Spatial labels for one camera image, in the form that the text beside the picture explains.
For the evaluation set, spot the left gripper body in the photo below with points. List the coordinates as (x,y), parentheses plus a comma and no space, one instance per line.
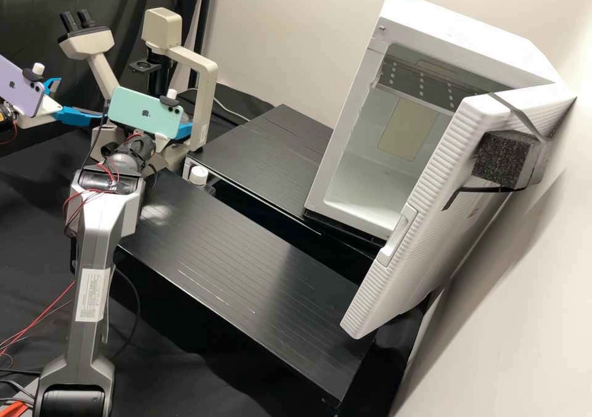
(44,111)

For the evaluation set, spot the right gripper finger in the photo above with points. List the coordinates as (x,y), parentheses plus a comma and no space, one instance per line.
(187,129)

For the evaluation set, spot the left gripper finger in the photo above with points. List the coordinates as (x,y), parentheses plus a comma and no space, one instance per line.
(81,116)
(49,85)

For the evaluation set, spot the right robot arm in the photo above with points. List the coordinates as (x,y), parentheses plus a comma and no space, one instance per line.
(92,250)

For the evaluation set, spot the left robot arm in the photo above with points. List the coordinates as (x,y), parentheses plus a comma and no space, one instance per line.
(4,114)

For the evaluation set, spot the white-capped bottle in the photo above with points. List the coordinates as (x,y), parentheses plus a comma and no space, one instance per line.
(200,173)

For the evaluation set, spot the cream microscope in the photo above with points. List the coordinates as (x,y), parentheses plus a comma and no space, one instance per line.
(203,79)

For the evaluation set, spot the black platform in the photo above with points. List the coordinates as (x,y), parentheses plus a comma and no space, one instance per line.
(231,259)
(268,158)

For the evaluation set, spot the white incubator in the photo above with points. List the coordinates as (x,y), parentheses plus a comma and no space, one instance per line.
(351,148)

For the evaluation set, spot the incubator door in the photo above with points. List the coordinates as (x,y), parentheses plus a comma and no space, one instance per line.
(439,204)

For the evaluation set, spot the left wrist camera phone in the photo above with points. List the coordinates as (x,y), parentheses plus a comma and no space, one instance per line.
(18,88)

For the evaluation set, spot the wrist camera phone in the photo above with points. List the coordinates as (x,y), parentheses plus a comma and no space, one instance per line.
(18,88)
(138,111)

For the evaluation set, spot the right wrist camera phone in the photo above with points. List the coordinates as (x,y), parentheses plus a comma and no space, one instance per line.
(138,111)

